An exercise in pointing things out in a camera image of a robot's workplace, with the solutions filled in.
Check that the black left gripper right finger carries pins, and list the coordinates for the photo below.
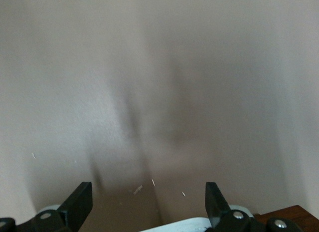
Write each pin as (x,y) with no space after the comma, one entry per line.
(216,212)

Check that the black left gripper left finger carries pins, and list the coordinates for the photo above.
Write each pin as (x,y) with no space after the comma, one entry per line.
(74,209)

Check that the dark wooden cabinet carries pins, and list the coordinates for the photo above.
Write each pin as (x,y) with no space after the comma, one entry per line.
(299,214)

